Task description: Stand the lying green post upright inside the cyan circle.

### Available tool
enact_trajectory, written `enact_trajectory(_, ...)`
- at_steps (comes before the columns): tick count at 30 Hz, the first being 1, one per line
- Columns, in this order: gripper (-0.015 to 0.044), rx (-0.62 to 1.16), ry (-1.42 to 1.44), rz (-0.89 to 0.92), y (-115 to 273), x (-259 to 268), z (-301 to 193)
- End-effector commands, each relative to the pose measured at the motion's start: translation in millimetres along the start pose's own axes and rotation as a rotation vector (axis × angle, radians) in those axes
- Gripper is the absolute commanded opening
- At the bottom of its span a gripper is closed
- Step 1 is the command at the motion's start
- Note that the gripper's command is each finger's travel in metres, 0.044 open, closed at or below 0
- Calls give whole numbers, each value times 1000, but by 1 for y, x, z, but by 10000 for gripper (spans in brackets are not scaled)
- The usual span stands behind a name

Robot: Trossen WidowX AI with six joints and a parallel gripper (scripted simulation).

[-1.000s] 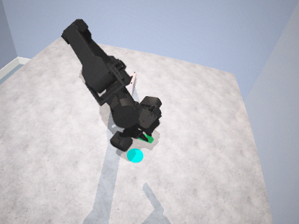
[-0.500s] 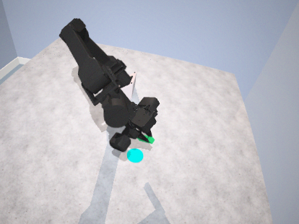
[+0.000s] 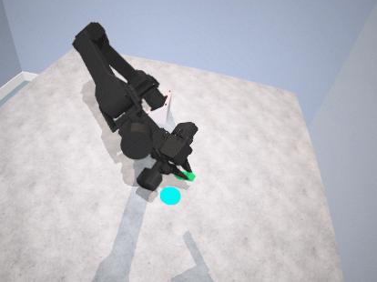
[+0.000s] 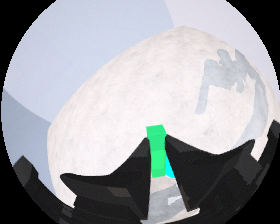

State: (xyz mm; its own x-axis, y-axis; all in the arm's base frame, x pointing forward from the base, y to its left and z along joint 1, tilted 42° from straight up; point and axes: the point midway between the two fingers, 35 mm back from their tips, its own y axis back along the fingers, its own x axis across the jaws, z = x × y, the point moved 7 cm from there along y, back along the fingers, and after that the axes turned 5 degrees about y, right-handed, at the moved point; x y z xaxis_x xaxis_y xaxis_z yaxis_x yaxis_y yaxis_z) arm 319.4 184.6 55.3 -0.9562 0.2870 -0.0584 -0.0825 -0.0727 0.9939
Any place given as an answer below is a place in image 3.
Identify green rectangular post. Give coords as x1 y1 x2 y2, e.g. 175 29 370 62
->
174 172 196 181

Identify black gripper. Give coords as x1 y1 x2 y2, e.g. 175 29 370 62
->
137 122 199 191

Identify cyan circle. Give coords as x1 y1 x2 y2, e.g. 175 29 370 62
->
160 187 180 205

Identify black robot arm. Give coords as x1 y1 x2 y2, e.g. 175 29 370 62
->
72 22 193 166

